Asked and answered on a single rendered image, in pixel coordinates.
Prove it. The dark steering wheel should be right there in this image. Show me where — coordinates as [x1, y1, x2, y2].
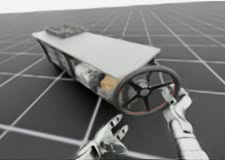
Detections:
[112, 65, 183, 117]

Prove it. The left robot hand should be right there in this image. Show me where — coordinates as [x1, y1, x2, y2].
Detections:
[94, 113, 130, 156]

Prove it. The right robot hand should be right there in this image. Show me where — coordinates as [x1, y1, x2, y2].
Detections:
[160, 85, 194, 125]

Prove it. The grey cart with brown box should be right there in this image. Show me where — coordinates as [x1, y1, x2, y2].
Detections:
[31, 29, 162, 105]

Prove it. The grey mesh tray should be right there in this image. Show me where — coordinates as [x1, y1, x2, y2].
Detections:
[44, 23, 86, 39]

